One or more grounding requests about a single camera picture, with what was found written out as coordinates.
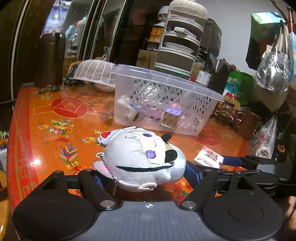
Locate purple white carton box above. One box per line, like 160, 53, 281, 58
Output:
161, 103, 183, 128

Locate white black small box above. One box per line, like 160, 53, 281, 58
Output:
125, 103, 143, 122

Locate brown ceramic mug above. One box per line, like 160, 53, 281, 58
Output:
236, 109, 261, 141

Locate clear glass jar yellow liquid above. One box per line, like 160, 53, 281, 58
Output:
216, 101, 234, 125

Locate green shopping bag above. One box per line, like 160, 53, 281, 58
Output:
224, 71, 253, 106

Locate clear plastic perforated basket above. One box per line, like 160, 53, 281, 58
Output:
111, 64, 223, 136

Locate hanging clear plastic bag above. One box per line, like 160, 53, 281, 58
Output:
254, 52, 291, 93

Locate keys on table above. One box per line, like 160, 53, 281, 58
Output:
35, 85, 68, 94

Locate white mesh food cover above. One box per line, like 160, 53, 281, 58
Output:
74, 59, 116, 92

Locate dark brown thermos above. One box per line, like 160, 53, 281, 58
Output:
34, 33, 66, 88

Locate tiered food cover rack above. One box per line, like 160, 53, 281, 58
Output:
154, 0, 208, 80

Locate black bag on rack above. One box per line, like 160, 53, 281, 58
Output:
200, 18, 222, 57

